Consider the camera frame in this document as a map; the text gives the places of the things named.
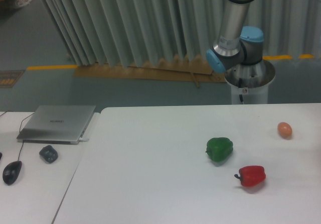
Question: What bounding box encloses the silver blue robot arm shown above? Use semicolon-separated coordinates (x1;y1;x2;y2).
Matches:
206;0;320;88

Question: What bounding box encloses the flat brown cardboard sheet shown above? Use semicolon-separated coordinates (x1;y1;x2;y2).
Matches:
73;55;225;88

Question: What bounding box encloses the green bell pepper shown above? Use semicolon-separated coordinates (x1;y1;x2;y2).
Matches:
206;137;233;162

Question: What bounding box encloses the pale green pleated curtain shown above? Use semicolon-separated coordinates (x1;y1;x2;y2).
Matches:
42;0;320;67

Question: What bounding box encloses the grey closed laptop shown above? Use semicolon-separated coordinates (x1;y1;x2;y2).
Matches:
17;105;96;144

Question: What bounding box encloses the red bell pepper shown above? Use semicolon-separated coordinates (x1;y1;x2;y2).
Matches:
234;165;266;187

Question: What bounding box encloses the small black controller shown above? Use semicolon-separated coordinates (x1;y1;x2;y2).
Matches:
39;145;58;164

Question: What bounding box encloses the brown egg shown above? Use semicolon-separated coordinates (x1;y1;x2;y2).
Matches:
277;122;293;139

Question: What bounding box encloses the floor warning sign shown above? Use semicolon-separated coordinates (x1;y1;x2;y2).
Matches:
0;70;25;88

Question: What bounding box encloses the black computer mouse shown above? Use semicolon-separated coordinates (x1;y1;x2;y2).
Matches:
3;160;22;185

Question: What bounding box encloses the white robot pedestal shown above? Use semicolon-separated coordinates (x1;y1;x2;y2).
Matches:
229;84;269;104

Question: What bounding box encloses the black mouse cable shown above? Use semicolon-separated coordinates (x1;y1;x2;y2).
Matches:
0;110;35;162

